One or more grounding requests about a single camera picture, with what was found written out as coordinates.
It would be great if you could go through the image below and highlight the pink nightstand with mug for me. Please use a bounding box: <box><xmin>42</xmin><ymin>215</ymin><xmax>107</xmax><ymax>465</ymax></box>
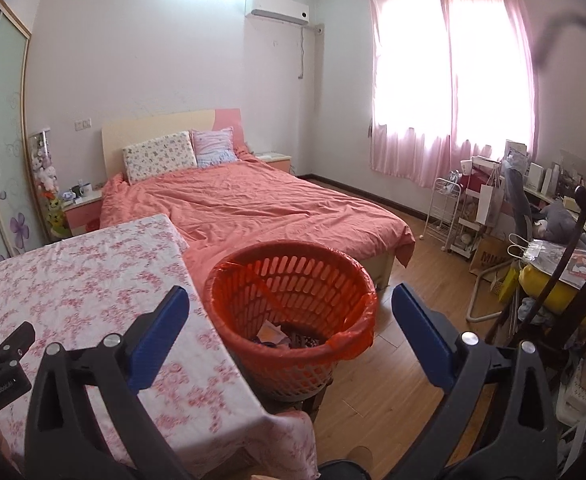
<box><xmin>61</xmin><ymin>193</ymin><xmax>105</xmax><ymax>236</ymax></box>

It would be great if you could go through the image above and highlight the wardrobe with flower-print doors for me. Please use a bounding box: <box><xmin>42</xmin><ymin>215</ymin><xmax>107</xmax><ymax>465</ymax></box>
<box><xmin>0</xmin><ymin>0</ymin><xmax>44</xmax><ymax>272</ymax></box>

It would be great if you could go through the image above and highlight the magazine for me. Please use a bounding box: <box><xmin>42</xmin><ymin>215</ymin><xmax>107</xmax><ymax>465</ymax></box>
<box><xmin>554</xmin><ymin>249</ymin><xmax>586</xmax><ymax>287</ymax></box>

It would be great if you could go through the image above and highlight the white paper bag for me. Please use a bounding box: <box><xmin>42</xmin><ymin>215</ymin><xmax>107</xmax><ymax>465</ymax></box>
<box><xmin>474</xmin><ymin>182</ymin><xmax>504</xmax><ymax>227</ymax></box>

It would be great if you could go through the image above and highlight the white tube frame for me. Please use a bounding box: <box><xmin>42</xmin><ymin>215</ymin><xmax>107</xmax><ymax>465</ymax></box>
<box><xmin>465</xmin><ymin>264</ymin><xmax>506</xmax><ymax>324</ymax></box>

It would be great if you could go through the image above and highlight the bed with coral duvet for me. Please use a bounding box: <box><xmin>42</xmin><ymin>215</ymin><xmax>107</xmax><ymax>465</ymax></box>
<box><xmin>99</xmin><ymin>152</ymin><xmax>417</xmax><ymax>292</ymax></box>

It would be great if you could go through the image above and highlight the brown paper bag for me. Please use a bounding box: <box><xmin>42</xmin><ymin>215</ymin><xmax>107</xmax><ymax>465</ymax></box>
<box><xmin>469</xmin><ymin>237</ymin><xmax>512</xmax><ymax>282</ymax></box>

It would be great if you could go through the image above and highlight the brown shoe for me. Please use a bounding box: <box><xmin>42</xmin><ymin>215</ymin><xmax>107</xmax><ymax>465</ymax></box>
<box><xmin>345</xmin><ymin>445</ymin><xmax>374</xmax><ymax>467</ymax></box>

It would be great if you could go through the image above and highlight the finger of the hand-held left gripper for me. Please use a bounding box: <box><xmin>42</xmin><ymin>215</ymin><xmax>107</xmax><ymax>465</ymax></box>
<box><xmin>0</xmin><ymin>320</ymin><xmax>36</xmax><ymax>368</ymax></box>

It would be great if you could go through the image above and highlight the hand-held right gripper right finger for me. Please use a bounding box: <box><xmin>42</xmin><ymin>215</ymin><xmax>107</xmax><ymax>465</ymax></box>
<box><xmin>391</xmin><ymin>283</ymin><xmax>560</xmax><ymax>480</ymax></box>

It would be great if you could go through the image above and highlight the yellow-green plush toy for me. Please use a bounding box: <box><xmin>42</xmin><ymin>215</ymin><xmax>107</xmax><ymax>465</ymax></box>
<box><xmin>46</xmin><ymin>199</ymin><xmax>69</xmax><ymax>234</ymax></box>

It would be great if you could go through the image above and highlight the white shelf trolley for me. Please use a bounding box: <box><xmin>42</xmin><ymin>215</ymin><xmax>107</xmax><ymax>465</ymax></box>
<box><xmin>450</xmin><ymin>199</ymin><xmax>484</xmax><ymax>264</ymax></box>

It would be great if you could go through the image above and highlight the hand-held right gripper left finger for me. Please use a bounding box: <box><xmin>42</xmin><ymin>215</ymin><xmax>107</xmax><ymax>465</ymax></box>
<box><xmin>23</xmin><ymin>286</ymin><xmax>192</xmax><ymax>480</ymax></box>

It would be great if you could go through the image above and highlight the cream and pink headboard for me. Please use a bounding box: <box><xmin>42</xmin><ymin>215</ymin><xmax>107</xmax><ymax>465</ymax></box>
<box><xmin>101</xmin><ymin>108</ymin><xmax>246</xmax><ymax>179</ymax></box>

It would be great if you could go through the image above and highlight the yellow plastic tub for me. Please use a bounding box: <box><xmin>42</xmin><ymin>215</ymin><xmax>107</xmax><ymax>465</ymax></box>
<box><xmin>517</xmin><ymin>261</ymin><xmax>586</xmax><ymax>314</ymax></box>

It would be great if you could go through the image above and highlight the clear plush toy display case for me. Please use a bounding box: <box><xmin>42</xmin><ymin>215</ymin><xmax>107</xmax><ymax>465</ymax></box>
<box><xmin>26</xmin><ymin>129</ymin><xmax>67</xmax><ymax>239</ymax></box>

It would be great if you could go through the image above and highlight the pink floral tablecloth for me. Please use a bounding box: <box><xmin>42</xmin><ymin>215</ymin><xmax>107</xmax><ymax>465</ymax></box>
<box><xmin>0</xmin><ymin>213</ymin><xmax>320</xmax><ymax>480</ymax></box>

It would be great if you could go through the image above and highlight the person's leg in jeans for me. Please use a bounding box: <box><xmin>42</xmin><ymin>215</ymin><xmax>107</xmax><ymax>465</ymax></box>
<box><xmin>317</xmin><ymin>459</ymin><xmax>372</xmax><ymax>480</ymax></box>

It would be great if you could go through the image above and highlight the dark stool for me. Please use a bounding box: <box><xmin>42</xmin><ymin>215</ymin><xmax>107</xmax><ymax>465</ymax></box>
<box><xmin>272</xmin><ymin>377</ymin><xmax>336</xmax><ymax>427</ymax></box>

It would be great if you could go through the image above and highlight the floral print pillow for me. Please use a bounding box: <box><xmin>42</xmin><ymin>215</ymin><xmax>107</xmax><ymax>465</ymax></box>
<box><xmin>121</xmin><ymin>130</ymin><xmax>199</xmax><ymax>185</ymax></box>

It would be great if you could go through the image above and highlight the white wire cart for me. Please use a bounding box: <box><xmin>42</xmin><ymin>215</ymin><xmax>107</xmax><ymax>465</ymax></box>
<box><xmin>422</xmin><ymin>177</ymin><xmax>463</xmax><ymax>252</ymax></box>

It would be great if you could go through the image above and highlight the pink striped pillow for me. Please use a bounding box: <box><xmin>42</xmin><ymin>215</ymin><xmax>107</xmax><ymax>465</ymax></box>
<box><xmin>190</xmin><ymin>127</ymin><xmax>239</xmax><ymax>169</ymax></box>

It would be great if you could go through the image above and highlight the grey office chair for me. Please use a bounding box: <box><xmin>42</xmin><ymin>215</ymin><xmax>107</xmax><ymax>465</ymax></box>
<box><xmin>502</xmin><ymin>164</ymin><xmax>544</xmax><ymax>247</ymax></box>

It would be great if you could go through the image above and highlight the orange plastic laundry basket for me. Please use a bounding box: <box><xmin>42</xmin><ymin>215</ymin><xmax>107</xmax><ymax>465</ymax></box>
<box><xmin>203</xmin><ymin>240</ymin><xmax>378</xmax><ymax>404</ymax></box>

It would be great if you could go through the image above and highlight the white bag bundle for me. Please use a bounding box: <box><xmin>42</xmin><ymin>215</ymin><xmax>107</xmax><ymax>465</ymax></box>
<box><xmin>507</xmin><ymin>232</ymin><xmax>560</xmax><ymax>267</ymax></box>

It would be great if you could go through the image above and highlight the air conditioner pipe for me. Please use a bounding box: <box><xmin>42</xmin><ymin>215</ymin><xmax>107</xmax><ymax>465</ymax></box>
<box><xmin>297</xmin><ymin>23</ymin><xmax>324</xmax><ymax>81</ymax></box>

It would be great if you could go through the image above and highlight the white air conditioner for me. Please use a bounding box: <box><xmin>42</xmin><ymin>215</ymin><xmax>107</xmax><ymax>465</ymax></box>
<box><xmin>244</xmin><ymin>0</ymin><xmax>312</xmax><ymax>26</ymax></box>

